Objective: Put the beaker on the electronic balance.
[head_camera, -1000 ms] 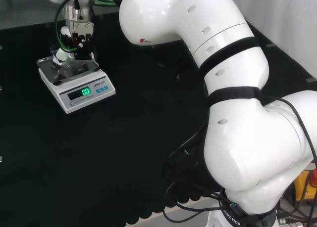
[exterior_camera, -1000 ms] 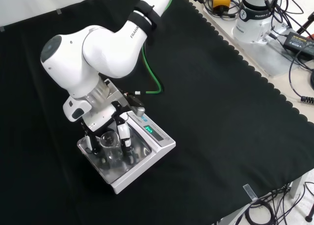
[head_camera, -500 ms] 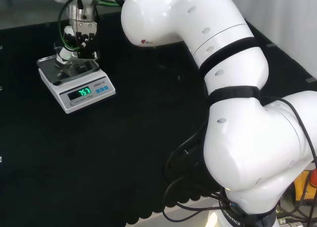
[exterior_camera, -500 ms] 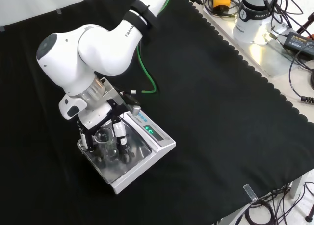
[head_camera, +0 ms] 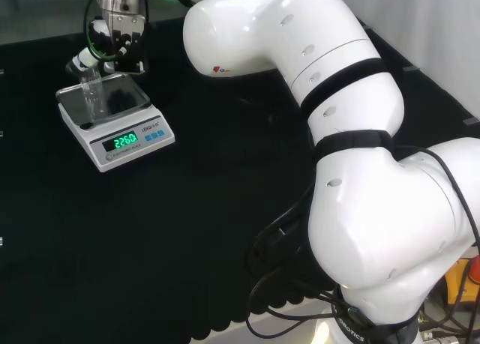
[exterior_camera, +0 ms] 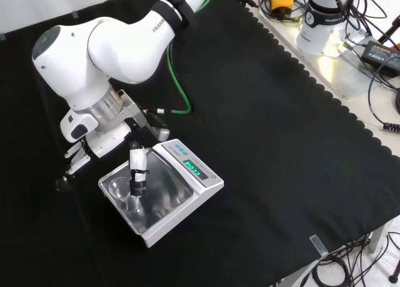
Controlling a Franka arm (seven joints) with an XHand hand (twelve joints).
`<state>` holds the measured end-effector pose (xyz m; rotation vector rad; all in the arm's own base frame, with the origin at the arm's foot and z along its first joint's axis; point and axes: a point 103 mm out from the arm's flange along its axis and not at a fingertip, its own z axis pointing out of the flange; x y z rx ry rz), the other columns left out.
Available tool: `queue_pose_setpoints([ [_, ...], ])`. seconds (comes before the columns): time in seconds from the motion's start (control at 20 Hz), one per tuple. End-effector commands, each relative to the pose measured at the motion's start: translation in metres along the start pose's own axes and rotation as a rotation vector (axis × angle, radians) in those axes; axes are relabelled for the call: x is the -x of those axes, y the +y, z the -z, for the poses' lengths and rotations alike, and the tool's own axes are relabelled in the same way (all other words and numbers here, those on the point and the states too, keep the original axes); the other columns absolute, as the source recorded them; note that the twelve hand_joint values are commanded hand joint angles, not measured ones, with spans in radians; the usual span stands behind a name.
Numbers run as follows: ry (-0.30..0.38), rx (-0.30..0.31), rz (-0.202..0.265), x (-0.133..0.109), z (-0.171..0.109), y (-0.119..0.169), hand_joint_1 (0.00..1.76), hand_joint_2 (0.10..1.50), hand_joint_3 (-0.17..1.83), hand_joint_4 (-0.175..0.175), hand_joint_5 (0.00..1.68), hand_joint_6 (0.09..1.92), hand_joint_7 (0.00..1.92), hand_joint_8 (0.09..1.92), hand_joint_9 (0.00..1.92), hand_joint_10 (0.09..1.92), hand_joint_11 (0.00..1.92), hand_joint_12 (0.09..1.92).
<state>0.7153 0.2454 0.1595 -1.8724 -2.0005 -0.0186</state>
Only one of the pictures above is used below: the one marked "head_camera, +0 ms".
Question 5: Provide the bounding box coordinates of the black bench cloth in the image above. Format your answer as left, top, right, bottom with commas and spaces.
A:
0, 15, 480, 344

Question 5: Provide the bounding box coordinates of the black cable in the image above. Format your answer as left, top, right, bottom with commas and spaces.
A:
391, 144, 480, 247
245, 184, 380, 340

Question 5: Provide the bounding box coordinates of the white electronic balance steel pan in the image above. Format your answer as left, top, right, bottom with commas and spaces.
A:
55, 72, 177, 174

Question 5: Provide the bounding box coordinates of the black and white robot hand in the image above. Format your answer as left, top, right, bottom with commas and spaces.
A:
65, 0, 148, 83

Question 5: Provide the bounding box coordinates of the yellow stop button box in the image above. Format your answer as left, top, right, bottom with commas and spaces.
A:
445, 245, 480, 316

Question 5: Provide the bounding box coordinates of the clear glass beaker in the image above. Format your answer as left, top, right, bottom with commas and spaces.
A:
78, 67, 109, 121

